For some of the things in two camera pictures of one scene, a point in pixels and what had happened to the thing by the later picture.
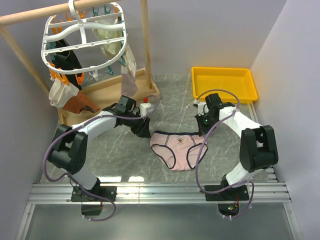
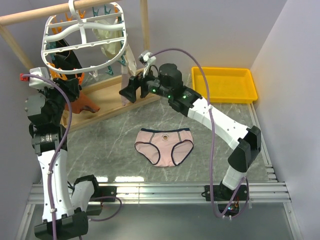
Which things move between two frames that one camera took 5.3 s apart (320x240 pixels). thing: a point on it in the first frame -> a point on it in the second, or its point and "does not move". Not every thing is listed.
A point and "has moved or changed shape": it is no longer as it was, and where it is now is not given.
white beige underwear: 131,65 does not move
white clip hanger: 73,44 does not move
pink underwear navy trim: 179,151 has moved or changed shape
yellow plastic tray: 235,85 does not move
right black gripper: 202,130 -> 130,91
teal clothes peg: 110,70 does not move
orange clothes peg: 80,78 does not move
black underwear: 67,59 does not move
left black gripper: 144,126 -> 72,87
